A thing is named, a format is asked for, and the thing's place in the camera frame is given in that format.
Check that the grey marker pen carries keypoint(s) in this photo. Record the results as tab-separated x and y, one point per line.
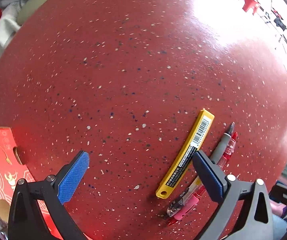
218	151

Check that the green armchair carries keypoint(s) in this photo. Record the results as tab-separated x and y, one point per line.
28	9

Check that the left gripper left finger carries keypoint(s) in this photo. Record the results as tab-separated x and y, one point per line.
70	175

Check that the yellow utility blade case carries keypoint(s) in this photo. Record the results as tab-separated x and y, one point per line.
193	143

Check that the red cardboard fruit box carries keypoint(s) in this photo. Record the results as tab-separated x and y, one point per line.
11	170

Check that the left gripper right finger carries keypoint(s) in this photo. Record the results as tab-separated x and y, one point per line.
211	176

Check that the red transparent pen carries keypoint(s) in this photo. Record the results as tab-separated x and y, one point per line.
186	201

